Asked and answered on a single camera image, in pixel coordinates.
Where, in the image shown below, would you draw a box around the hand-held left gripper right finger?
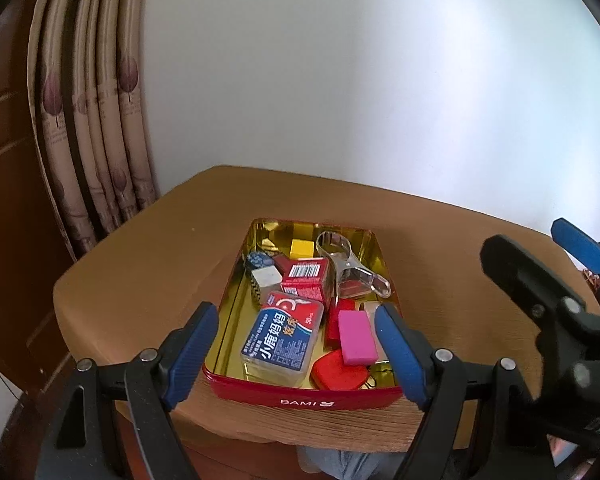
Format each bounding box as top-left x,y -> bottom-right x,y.
375,303 -> 546,480

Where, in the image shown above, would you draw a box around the pink block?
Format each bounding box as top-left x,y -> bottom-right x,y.
337,310 -> 378,366

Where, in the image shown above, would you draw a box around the clear box red contents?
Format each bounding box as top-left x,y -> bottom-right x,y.
340,280 -> 378,301

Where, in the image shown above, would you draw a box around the red rectangular box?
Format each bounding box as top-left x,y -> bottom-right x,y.
325,300 -> 356,348

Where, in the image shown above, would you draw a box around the brown wooden door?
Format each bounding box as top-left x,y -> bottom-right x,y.
0,0 -> 76,396

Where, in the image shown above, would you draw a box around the white zigzag block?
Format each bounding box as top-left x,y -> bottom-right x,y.
250,265 -> 283,306

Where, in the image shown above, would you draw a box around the orange tape measure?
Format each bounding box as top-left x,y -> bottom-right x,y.
312,350 -> 371,391

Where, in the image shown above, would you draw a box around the large metal clip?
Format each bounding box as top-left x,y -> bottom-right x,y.
316,230 -> 392,301

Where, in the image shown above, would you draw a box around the beige leaf print curtain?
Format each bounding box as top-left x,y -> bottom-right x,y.
27,0 -> 161,261

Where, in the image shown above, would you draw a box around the small red carton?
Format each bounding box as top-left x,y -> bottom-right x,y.
280,258 -> 331,301

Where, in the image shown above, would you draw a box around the clear dental floss box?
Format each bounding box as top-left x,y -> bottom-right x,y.
240,290 -> 326,386

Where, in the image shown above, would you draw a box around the red tin box gold interior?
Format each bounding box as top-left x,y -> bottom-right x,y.
202,217 -> 403,413

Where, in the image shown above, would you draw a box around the person's grey trousers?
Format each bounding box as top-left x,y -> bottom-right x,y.
296,447 -> 411,480

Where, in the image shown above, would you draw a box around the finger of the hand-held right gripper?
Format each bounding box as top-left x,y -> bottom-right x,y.
551,217 -> 600,281
480,234 -> 588,333

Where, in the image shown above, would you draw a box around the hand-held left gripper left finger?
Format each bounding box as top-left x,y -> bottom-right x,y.
32,302 -> 219,480

